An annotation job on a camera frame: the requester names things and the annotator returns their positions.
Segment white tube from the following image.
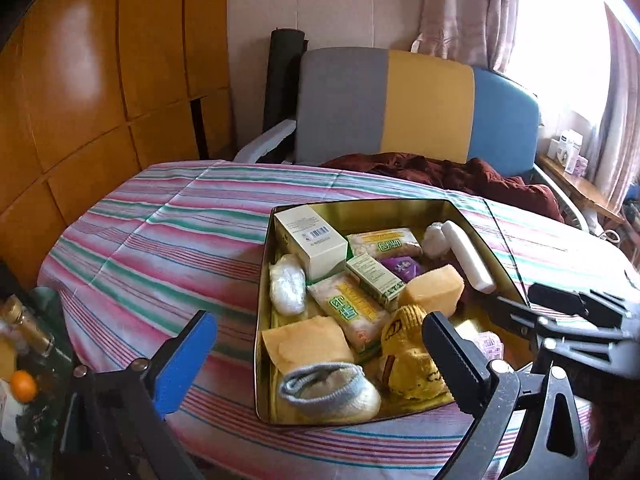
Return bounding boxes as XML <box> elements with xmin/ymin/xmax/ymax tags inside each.
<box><xmin>442</xmin><ymin>220</ymin><xmax>497</xmax><ymax>295</ymax></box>

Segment white plastic bag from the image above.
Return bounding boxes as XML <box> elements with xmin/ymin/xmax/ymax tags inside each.
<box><xmin>421</xmin><ymin>222</ymin><xmax>450</xmax><ymax>260</ymax></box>
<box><xmin>269</xmin><ymin>254</ymin><xmax>306</xmax><ymax>316</ymax></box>

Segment purple snack packet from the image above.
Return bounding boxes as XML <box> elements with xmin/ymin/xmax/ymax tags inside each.
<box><xmin>381</xmin><ymin>256</ymin><xmax>425</xmax><ymax>284</ymax></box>

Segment grey white sock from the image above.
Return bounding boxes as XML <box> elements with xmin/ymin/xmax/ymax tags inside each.
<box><xmin>277</xmin><ymin>362</ymin><xmax>382</xmax><ymax>425</ymax></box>

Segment small green white box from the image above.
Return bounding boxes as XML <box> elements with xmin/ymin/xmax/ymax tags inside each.
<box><xmin>346</xmin><ymin>254</ymin><xmax>406</xmax><ymax>312</ymax></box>

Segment green yellow tissue pack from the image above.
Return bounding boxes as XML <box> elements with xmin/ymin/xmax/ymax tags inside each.
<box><xmin>307</xmin><ymin>272</ymin><xmax>390</xmax><ymax>353</ymax></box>

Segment gold metal tin tray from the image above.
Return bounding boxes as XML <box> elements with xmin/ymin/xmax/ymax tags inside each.
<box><xmin>253</xmin><ymin>198</ymin><xmax>533</xmax><ymax>427</ymax></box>

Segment white cardboard box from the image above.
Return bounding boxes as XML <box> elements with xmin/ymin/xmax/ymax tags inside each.
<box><xmin>274</xmin><ymin>205</ymin><xmax>347</xmax><ymax>283</ymax></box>

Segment orange fruit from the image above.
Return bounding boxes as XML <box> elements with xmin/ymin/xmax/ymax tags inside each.
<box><xmin>10</xmin><ymin>370</ymin><xmax>38</xmax><ymax>404</ymax></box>

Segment wooden side desk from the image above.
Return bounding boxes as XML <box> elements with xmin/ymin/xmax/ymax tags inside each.
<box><xmin>536</xmin><ymin>155</ymin><xmax>625</xmax><ymax>226</ymax></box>

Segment glass bottle gold cap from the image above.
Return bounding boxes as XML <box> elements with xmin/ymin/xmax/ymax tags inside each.
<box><xmin>1</xmin><ymin>295</ymin><xmax>54</xmax><ymax>358</ymax></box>

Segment white boxes on desk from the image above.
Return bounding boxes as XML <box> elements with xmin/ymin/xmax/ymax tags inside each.
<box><xmin>547</xmin><ymin>129</ymin><xmax>588</xmax><ymax>178</ymax></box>

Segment striped pink green bedsheet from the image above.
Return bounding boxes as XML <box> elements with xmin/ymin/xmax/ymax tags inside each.
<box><xmin>38</xmin><ymin>160</ymin><xmax>639</xmax><ymax>479</ymax></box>

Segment dark red blanket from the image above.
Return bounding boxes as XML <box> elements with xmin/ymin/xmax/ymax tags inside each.
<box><xmin>322</xmin><ymin>152</ymin><xmax>564</xmax><ymax>223</ymax></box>

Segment grey yellow blue headboard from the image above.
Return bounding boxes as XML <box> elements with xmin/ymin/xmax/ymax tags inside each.
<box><xmin>294</xmin><ymin>47</ymin><xmax>540</xmax><ymax>177</ymax></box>

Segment pink curtain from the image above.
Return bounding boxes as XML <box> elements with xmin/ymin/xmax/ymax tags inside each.
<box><xmin>412</xmin><ymin>0</ymin><xmax>639</xmax><ymax>207</ymax></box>

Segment orange wooden wardrobe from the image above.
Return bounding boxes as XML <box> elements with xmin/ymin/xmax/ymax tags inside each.
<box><xmin>1</xmin><ymin>0</ymin><xmax>235</xmax><ymax>288</ymax></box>

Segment black rolled mat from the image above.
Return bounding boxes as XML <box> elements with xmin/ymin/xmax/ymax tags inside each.
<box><xmin>262</xmin><ymin>28</ymin><xmax>308</xmax><ymax>131</ymax></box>

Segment white bed rail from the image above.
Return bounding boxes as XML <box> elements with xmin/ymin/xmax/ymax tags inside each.
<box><xmin>233</xmin><ymin>119</ymin><xmax>297</xmax><ymax>164</ymax></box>

